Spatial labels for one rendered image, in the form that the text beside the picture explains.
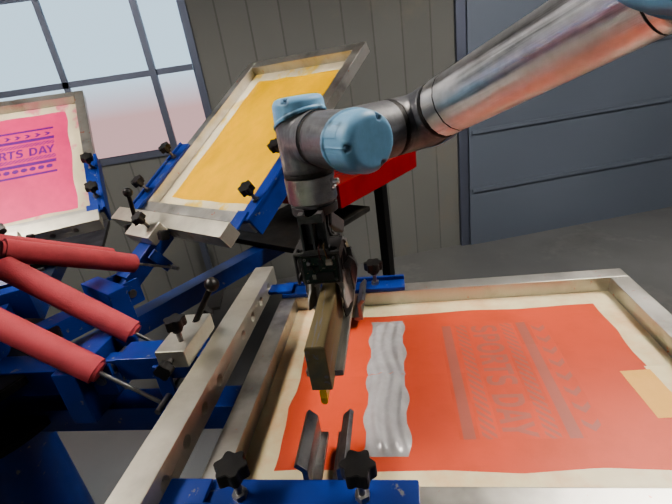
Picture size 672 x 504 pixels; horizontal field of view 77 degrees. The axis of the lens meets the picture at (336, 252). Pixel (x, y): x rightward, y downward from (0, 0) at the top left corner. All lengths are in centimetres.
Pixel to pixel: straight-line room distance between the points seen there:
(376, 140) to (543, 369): 53
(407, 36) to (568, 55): 286
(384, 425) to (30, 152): 178
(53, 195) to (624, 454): 181
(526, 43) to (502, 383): 55
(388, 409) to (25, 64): 312
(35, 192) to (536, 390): 174
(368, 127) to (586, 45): 22
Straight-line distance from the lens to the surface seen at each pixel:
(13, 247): 113
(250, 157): 147
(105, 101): 330
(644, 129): 426
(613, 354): 93
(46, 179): 198
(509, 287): 105
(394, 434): 72
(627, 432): 79
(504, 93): 50
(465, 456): 71
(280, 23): 316
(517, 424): 76
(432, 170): 343
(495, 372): 84
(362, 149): 50
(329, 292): 70
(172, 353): 82
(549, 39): 46
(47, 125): 224
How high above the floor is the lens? 149
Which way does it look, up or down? 23 degrees down
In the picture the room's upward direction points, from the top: 9 degrees counter-clockwise
